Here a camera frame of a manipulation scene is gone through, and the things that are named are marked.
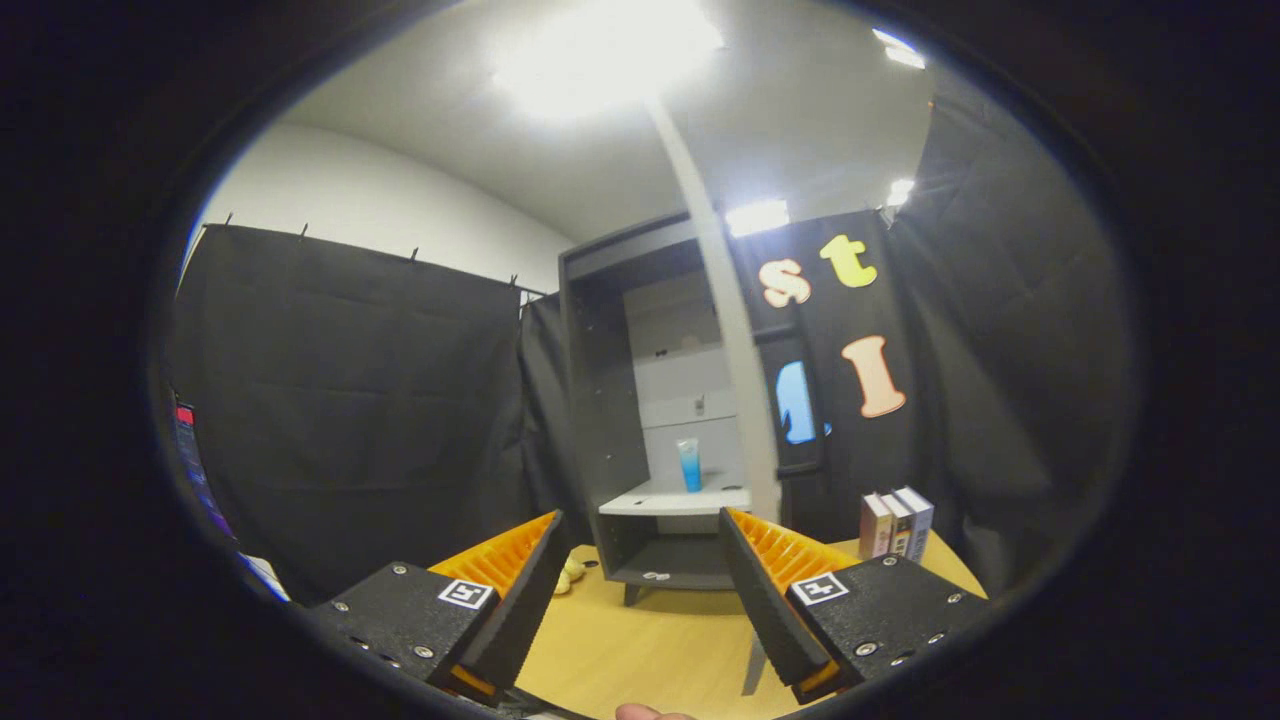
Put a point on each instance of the beige cabinet door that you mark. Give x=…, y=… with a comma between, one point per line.
x=735, y=350

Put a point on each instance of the white and blue tube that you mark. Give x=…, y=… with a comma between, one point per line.
x=690, y=470

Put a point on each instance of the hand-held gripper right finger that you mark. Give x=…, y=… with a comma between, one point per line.
x=765, y=610

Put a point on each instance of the white side desk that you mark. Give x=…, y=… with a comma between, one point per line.
x=265, y=578

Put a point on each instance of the white spine book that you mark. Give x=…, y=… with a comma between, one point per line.
x=900, y=530

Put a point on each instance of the large ceiling light panel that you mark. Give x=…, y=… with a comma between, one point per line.
x=600, y=50

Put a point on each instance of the small pale yellow object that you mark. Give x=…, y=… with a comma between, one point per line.
x=572, y=572

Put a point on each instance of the computer monitor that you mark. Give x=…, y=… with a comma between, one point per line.
x=195, y=470

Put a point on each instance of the grey cabinet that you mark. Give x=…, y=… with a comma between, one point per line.
x=600, y=400

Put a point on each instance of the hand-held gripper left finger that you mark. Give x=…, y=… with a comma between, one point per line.
x=530, y=600

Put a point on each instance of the small ceiling light panel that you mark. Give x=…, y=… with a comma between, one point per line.
x=900, y=192

